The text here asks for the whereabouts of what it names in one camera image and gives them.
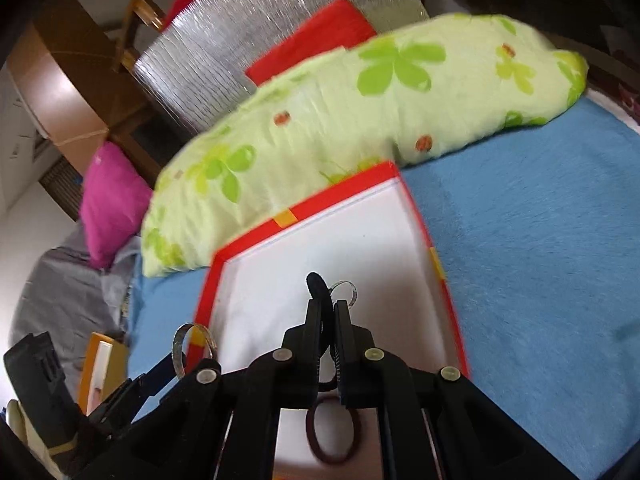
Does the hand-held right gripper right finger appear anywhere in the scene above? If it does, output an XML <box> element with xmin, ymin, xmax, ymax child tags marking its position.
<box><xmin>333</xmin><ymin>300</ymin><xmax>582</xmax><ymax>480</ymax></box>

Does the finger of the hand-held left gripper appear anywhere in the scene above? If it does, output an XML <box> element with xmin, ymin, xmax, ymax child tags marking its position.
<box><xmin>87</xmin><ymin>352</ymin><xmax>188</xmax><ymax>428</ymax></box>

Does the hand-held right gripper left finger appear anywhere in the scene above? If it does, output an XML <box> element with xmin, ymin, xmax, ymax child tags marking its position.
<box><xmin>67</xmin><ymin>300</ymin><xmax>331</xmax><ymax>480</ymax></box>

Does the orange cardboard box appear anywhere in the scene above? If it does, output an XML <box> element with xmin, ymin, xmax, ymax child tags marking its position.
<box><xmin>77</xmin><ymin>331</ymin><xmax>132</xmax><ymax>417</ymax></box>

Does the silver metal bangle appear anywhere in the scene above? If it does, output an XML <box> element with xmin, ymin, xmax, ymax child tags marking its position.
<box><xmin>171</xmin><ymin>322</ymin><xmax>221</xmax><ymax>378</ymax></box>
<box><xmin>327</xmin><ymin>280</ymin><xmax>360</xmax><ymax>311</ymax></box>

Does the black hair tie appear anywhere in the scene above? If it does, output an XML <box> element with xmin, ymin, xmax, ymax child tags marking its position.
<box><xmin>306</xmin><ymin>272</ymin><xmax>337</xmax><ymax>393</ymax></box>

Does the dark brown hair tie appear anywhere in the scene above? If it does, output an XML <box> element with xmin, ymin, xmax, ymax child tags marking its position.
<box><xmin>306</xmin><ymin>395</ymin><xmax>362</xmax><ymax>466</ymax></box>

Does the red cardboard box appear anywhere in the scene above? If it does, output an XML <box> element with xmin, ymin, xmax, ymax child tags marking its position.
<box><xmin>192</xmin><ymin>160</ymin><xmax>473</xmax><ymax>480</ymax></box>

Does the grey cloth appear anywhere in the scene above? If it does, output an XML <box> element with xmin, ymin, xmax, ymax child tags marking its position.
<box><xmin>10</xmin><ymin>237</ymin><xmax>143</xmax><ymax>356</ymax></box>

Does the magenta cushion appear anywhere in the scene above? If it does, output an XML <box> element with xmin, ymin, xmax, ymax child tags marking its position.
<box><xmin>79</xmin><ymin>141</ymin><xmax>153</xmax><ymax>271</ymax></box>

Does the blue blanket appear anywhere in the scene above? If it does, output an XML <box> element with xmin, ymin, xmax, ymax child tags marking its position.
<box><xmin>122</xmin><ymin>95</ymin><xmax>640</xmax><ymax>480</ymax></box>

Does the green floral pillow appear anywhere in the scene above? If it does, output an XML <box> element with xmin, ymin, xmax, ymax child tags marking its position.
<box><xmin>140</xmin><ymin>12</ymin><xmax>590</xmax><ymax>278</ymax></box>

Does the silver foil mat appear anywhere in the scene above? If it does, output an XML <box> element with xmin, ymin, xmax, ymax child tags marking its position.
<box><xmin>132</xmin><ymin>0</ymin><xmax>431</xmax><ymax>136</ymax></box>

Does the red cushion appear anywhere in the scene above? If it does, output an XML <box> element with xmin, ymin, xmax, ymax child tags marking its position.
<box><xmin>245</xmin><ymin>0</ymin><xmax>378</xmax><ymax>87</ymax></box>

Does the wooden column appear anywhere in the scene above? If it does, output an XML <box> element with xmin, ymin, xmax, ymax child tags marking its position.
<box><xmin>7</xmin><ymin>0</ymin><xmax>161</xmax><ymax>181</ymax></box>

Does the wooden stair railing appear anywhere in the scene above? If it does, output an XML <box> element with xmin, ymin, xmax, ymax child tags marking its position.
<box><xmin>112</xmin><ymin>0</ymin><xmax>171</xmax><ymax>73</ymax></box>

